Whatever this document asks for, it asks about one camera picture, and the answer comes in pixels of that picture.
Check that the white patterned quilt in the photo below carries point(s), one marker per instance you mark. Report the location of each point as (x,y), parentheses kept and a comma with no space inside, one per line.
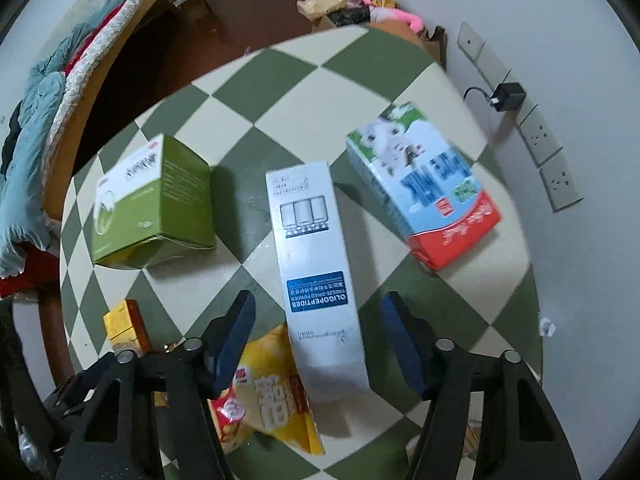
(85,75)

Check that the green and white box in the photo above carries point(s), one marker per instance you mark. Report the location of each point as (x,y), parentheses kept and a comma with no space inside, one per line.
(185,195)

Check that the white wall switch plate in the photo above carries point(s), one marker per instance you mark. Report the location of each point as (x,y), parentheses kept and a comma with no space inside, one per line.
(492,65)
(471,40)

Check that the white wall hook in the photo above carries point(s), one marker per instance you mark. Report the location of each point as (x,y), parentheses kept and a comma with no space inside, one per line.
(547,326)

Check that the beige packet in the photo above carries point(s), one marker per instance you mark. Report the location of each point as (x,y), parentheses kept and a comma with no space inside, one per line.
(320,3)

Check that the bed with blue blanket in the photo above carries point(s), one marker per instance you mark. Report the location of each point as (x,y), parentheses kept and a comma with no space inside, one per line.
(30,160)

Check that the wooden bed frame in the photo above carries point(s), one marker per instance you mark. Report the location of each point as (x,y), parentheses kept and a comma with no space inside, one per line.
(152,1)

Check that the pink plush toy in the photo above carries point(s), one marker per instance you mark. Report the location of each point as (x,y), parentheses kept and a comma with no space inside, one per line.
(410,19)

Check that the brown cardboard box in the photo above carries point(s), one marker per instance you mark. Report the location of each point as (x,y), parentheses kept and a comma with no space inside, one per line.
(433,42)

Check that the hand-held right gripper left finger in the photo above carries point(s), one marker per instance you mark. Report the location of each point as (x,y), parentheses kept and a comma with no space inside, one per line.
(234,347)

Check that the blue red milk carton box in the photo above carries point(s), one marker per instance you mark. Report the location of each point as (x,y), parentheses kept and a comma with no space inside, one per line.
(425,185)

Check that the tall white box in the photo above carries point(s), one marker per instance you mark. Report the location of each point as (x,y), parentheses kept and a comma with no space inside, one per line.
(311,260)

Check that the black plastic bag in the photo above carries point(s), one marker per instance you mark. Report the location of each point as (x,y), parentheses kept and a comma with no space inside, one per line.
(350,17)

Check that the yellow snack bag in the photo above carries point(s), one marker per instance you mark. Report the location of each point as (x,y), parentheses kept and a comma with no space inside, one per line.
(272,402)

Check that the red blanket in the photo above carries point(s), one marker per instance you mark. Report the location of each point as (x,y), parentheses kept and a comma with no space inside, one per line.
(25,271)

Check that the black power adapter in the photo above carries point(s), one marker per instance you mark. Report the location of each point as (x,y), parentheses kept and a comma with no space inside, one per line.
(510,96)

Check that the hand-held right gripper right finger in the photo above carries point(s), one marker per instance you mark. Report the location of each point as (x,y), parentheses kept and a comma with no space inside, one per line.
(404,350)

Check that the white wall socket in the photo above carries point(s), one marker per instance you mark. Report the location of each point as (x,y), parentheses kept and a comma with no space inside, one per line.
(561,182)
(540,135)

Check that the small yellow orange box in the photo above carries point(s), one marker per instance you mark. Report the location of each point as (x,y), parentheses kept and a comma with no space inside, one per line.
(122,325)

